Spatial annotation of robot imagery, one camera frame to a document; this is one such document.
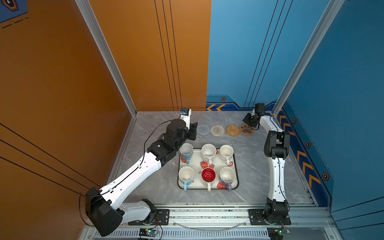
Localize grey woven rope coaster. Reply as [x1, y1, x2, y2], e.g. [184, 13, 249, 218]
[197, 124, 211, 136]

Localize paw shaped wooden coaster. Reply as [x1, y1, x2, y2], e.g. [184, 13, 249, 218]
[239, 123, 255, 137]

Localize woven rattan round coaster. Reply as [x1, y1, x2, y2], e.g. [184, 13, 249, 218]
[226, 125, 241, 137]

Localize multicolour woven rope coaster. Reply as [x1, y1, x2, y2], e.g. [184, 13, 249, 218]
[210, 125, 225, 137]

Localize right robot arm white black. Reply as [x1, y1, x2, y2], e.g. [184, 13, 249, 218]
[243, 104, 292, 225]

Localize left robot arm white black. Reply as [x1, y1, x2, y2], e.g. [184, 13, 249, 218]
[85, 119, 198, 237]

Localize blue mug back left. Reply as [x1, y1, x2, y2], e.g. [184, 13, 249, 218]
[180, 143, 194, 165]

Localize white speckled mug back middle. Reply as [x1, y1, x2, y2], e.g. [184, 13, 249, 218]
[201, 144, 217, 166]

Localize white strawberry tray black rim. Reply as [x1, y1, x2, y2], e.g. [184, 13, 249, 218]
[178, 149, 239, 191]

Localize white mug back right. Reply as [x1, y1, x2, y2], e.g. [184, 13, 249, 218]
[219, 145, 234, 166]

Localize light blue mug front left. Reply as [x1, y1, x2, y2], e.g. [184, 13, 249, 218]
[178, 166, 195, 191]

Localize red interior mug front middle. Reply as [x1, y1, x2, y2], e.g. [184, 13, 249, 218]
[201, 168, 217, 192]

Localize left green circuit board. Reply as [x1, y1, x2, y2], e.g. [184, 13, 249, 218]
[138, 228, 160, 240]

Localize green circuit board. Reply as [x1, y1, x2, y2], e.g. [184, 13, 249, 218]
[267, 228, 291, 240]
[138, 228, 160, 240]

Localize right green circuit board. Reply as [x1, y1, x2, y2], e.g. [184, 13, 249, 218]
[267, 228, 291, 240]

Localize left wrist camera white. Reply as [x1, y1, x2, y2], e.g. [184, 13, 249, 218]
[179, 108, 192, 129]

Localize purple handled mug front right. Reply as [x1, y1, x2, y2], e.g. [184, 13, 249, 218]
[220, 167, 236, 192]

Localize aluminium front rail frame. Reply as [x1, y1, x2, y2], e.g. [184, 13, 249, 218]
[78, 204, 344, 240]

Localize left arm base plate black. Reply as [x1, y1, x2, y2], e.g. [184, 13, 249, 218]
[128, 209, 170, 226]

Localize clear cable on rail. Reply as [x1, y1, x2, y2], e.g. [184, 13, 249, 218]
[170, 220, 248, 232]

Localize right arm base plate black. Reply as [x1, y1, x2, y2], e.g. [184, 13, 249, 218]
[248, 209, 292, 226]

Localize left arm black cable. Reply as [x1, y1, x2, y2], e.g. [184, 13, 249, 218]
[78, 119, 175, 226]

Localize right aluminium corner post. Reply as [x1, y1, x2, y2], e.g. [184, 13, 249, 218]
[272, 0, 345, 118]

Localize aluminium corner post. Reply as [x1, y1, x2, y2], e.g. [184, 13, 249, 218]
[272, 0, 345, 118]
[74, 0, 138, 117]

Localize left aluminium corner post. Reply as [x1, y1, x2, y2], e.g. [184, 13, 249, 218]
[74, 0, 138, 117]

